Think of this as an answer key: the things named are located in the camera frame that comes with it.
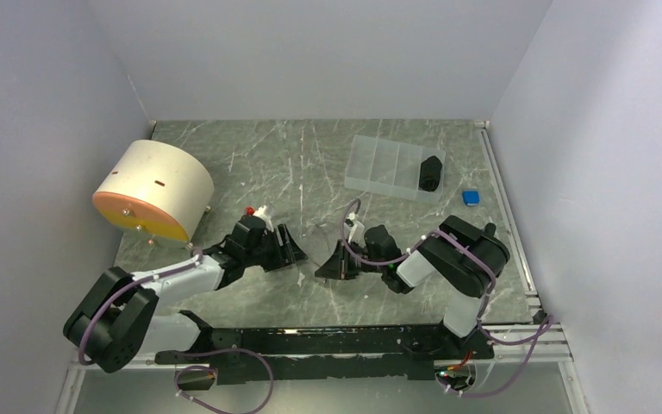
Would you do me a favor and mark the grey underwear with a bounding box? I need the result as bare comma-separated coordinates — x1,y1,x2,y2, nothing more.
299,223,336,268

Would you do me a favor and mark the black striped underwear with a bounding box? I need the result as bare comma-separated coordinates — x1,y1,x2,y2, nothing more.
418,155,443,192

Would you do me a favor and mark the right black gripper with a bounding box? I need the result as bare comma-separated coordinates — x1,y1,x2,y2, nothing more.
316,239,386,280

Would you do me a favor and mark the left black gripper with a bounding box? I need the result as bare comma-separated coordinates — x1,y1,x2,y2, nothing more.
243,223,308,272

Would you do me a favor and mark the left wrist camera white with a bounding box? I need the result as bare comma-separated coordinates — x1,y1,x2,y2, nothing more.
246,204,275,232

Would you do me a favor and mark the blue small block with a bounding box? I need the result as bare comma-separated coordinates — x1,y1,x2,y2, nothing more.
461,190,480,206

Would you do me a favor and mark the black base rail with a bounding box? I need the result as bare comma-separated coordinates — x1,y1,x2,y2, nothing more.
154,323,495,385

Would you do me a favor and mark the clear plastic organizer box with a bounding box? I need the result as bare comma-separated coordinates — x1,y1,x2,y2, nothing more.
344,135,446,203

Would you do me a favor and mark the cream cylindrical drum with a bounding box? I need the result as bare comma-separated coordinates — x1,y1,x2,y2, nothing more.
91,140,215,247

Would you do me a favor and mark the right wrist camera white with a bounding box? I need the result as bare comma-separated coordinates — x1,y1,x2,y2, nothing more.
344,212,365,246

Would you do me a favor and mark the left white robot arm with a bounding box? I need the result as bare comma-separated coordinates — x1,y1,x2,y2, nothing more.
63,215,308,373

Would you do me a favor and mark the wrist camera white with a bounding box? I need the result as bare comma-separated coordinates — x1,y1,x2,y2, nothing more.
246,204,275,232
344,212,365,246

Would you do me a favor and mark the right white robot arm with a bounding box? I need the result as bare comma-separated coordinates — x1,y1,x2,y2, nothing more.
315,213,510,358

